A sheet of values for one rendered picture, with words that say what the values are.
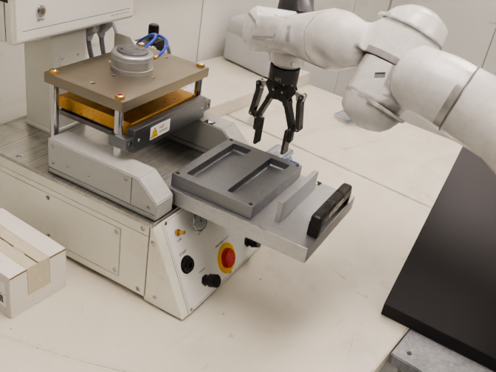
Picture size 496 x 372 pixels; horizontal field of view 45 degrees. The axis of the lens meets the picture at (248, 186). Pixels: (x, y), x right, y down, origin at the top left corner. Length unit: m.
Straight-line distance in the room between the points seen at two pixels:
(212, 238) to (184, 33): 1.13
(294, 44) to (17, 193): 0.61
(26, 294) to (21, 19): 0.47
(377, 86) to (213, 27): 1.36
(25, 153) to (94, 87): 0.24
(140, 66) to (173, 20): 0.97
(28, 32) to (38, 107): 0.22
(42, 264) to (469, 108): 0.74
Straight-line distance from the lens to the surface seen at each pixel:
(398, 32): 1.02
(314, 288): 1.25
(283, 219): 1.03
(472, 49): 3.49
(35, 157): 1.23
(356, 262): 1.36
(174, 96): 1.21
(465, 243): 1.26
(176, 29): 2.13
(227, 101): 1.92
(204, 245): 1.15
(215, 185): 1.04
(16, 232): 1.18
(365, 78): 1.01
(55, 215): 1.21
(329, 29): 1.05
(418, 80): 0.92
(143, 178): 1.04
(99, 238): 1.15
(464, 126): 0.92
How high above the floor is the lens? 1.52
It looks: 30 degrees down
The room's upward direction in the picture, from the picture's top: 10 degrees clockwise
